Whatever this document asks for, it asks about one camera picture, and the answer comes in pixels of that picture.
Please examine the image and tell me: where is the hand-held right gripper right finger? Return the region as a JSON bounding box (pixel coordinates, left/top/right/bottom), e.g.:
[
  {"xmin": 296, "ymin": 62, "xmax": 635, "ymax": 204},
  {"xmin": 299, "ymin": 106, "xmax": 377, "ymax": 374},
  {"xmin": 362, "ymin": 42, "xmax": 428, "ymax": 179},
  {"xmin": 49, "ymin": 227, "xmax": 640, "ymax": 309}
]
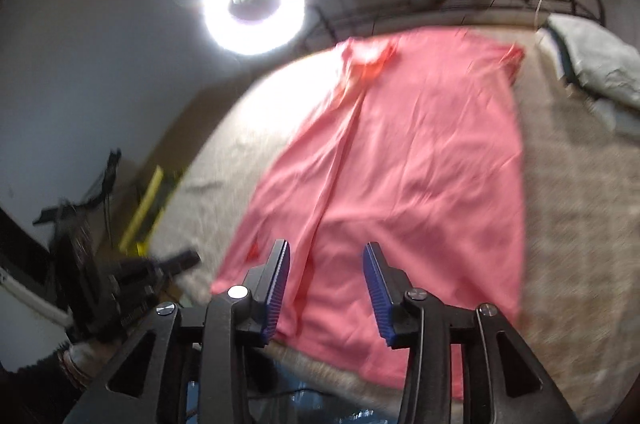
[{"xmin": 362, "ymin": 242, "xmax": 581, "ymax": 424}]

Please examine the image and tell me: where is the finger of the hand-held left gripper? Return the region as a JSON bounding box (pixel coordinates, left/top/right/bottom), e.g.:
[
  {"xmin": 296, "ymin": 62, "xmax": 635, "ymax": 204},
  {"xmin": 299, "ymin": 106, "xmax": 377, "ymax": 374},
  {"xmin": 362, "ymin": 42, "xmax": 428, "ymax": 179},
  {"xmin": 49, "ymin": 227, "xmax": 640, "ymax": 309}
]
[{"xmin": 152, "ymin": 249, "xmax": 202, "ymax": 277}]

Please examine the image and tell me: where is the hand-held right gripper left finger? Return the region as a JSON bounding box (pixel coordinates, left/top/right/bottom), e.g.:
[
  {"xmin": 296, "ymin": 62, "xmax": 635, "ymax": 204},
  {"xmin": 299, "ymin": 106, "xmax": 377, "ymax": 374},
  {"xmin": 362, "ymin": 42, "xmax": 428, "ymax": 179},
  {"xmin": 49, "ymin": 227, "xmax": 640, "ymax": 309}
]
[{"xmin": 65, "ymin": 239, "xmax": 291, "ymax": 424}]

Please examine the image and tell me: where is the pink shirt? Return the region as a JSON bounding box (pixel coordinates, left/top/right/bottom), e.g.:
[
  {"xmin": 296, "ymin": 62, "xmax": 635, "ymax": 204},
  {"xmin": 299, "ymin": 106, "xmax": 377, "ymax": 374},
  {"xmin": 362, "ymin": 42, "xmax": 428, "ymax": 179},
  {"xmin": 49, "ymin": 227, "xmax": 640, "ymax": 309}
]
[{"xmin": 210, "ymin": 27, "xmax": 528, "ymax": 400}]

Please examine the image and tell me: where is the stack of folded grey clothes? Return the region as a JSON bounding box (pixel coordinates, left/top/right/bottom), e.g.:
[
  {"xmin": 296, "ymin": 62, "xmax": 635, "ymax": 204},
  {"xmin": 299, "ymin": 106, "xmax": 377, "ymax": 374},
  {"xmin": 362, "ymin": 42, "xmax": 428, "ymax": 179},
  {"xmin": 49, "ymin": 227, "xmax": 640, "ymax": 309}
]
[{"xmin": 537, "ymin": 14, "xmax": 640, "ymax": 131}]

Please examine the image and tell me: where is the person's left hand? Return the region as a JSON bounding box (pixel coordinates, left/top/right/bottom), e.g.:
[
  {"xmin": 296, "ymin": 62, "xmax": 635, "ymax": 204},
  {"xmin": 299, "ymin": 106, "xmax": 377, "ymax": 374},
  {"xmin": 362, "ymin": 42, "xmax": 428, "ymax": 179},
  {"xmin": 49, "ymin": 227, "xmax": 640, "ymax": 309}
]
[{"xmin": 70, "ymin": 336, "xmax": 123, "ymax": 385}]

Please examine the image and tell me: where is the yellow bar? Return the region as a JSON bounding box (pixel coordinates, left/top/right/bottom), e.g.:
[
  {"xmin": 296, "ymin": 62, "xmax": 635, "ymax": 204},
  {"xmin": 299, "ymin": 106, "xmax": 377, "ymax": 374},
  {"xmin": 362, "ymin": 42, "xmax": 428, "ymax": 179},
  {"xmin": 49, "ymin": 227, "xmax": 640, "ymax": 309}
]
[{"xmin": 119, "ymin": 166, "xmax": 167, "ymax": 256}]

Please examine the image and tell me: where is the black tripod stand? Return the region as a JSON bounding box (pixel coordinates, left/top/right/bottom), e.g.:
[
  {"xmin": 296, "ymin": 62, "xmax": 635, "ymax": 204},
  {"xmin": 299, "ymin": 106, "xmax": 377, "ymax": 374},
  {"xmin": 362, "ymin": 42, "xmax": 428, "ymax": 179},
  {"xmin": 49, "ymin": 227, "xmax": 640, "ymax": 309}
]
[{"xmin": 32, "ymin": 148, "xmax": 124, "ymax": 227}]

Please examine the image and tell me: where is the ring light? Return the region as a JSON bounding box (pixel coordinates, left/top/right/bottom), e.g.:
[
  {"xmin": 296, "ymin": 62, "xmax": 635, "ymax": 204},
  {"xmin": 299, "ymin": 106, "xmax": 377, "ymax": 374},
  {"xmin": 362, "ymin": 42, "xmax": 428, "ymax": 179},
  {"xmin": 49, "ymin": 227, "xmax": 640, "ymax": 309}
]
[{"xmin": 202, "ymin": 0, "xmax": 306, "ymax": 58}]

